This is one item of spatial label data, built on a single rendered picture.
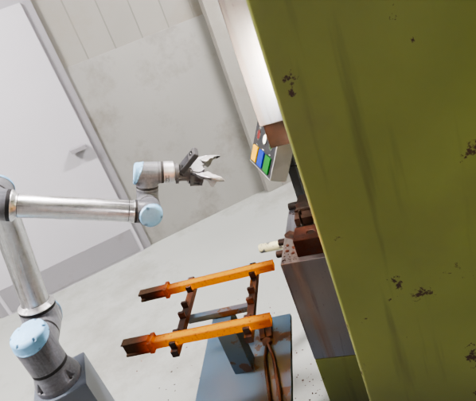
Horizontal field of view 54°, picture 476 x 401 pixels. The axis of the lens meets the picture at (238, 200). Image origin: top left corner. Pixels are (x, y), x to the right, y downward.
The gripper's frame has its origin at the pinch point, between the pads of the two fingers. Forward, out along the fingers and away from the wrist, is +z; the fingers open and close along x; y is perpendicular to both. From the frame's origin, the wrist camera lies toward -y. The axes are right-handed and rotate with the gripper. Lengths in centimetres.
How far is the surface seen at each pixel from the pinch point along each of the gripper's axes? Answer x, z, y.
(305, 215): 40.1, 22.0, -13.0
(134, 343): 80, -37, -9
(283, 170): -2.9, 28.3, 6.1
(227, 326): 83, -13, -20
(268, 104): 29, 5, -52
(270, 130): 27.6, 7.3, -40.6
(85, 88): -176, -72, 79
